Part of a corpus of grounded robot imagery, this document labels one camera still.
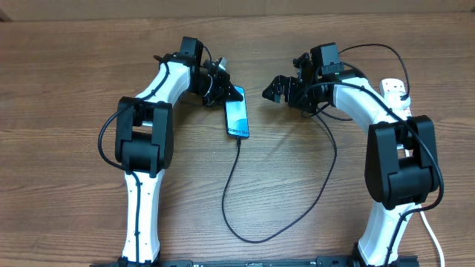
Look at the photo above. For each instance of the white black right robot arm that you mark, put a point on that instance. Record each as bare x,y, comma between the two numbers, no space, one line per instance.
401,165

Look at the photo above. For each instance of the white power strip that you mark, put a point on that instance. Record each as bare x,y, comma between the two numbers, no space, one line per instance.
392,90

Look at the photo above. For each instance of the Samsung Galaxy smartphone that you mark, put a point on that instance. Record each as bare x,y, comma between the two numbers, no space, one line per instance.
236,116

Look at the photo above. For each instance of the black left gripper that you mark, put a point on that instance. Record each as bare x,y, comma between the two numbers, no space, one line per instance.
220,96

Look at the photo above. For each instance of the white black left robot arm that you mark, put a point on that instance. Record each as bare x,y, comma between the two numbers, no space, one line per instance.
144,138

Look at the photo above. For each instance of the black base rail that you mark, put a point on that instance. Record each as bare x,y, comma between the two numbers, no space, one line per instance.
259,263

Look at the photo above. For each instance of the white charger plug adapter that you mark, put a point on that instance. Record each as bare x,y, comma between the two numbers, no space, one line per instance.
395,101

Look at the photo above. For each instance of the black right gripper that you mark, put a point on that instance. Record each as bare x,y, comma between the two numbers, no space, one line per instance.
292,83

